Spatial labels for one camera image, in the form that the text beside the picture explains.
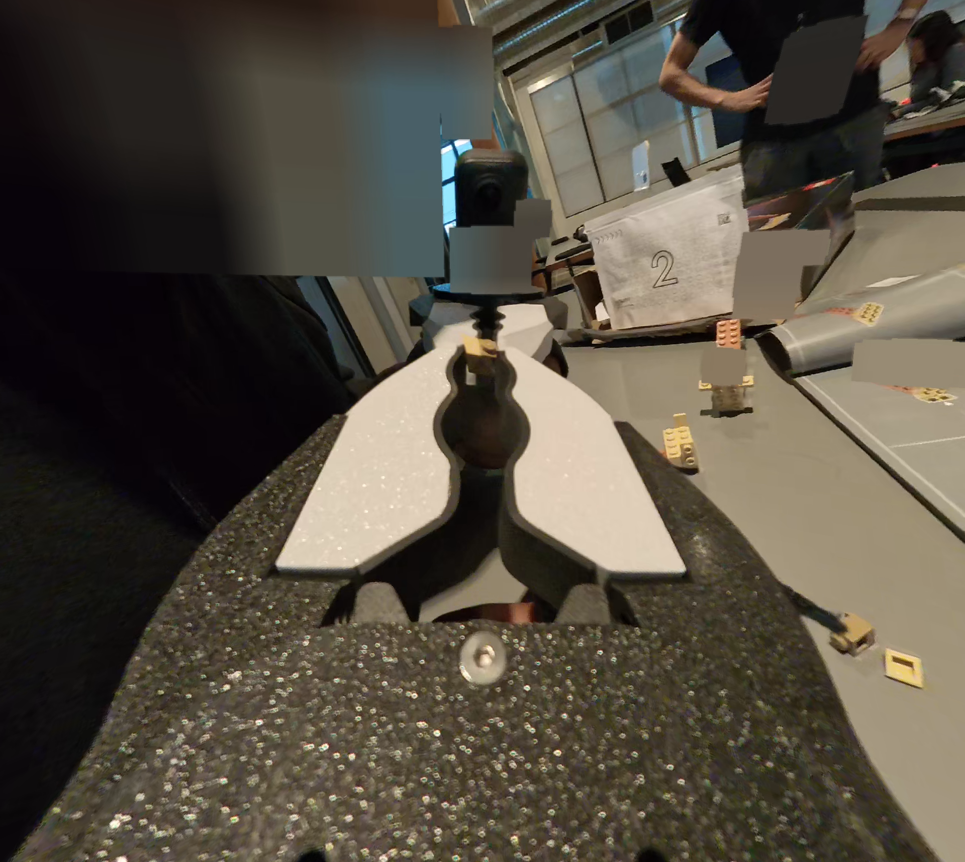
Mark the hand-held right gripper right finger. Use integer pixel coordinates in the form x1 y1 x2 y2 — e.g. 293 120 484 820
498 347 689 581

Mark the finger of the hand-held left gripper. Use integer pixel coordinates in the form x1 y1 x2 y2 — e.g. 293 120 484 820
417 308 496 365
495 305 559 362

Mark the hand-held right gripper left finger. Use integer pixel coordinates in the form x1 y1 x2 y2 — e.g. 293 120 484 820
275 347 462 577

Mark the yellow toy brick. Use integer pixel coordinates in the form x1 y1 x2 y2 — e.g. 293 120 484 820
659 413 702 472

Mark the person's left hand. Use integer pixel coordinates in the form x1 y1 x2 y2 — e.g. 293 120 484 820
438 597 539 626

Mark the brown cardboard tray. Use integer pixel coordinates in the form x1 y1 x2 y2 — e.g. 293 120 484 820
566 259 755 347

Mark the white bag numbered 2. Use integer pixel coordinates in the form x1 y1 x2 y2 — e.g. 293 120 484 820
584 184 749 334

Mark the tan studded toy brick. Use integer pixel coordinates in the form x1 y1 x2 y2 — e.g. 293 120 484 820
696 350 756 418

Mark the tiny tan toy brick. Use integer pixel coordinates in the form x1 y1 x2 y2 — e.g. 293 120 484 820
883 647 927 691
828 614 877 656

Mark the dark printed carton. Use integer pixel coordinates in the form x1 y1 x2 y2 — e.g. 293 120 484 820
747 173 857 233

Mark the grey instruction booklet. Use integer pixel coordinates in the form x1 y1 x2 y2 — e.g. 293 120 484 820
754 207 965 531

